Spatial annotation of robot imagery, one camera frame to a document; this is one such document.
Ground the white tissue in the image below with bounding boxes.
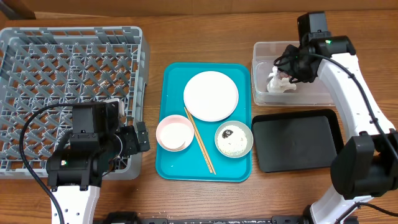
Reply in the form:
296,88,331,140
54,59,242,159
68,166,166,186
267,66,297,93

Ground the pink plastic bowl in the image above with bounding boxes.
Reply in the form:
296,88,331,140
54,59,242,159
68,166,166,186
156,114,194,152

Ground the dark food scrap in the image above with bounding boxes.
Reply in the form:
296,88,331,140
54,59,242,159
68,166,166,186
222,129,233,139

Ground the grey bowl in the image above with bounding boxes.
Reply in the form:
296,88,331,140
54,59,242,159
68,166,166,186
215,121,254,159

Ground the white paper cup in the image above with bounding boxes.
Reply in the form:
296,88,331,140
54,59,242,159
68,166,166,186
160,123,190,150

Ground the white rice pile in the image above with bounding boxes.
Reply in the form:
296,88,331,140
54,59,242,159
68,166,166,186
216,125,248,156

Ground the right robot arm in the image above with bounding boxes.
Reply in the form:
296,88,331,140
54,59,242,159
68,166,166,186
274,36,397,223

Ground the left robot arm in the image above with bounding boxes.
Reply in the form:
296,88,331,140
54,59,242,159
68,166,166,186
46,122,150,223

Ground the grey dishwasher rack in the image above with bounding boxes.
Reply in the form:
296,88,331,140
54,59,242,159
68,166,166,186
1,26,150,179

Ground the clear plastic bin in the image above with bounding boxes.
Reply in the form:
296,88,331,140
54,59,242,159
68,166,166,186
251,41,334,106

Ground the teal plastic tray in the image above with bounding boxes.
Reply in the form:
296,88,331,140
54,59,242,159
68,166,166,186
155,62,252,182

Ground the black plastic tray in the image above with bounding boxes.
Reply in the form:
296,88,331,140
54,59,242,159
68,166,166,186
252,109,344,173

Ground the pink round plate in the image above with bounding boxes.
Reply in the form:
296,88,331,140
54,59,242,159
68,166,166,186
183,71,239,122

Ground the black rail at table edge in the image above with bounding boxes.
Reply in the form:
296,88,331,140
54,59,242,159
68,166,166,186
93,213,312,224

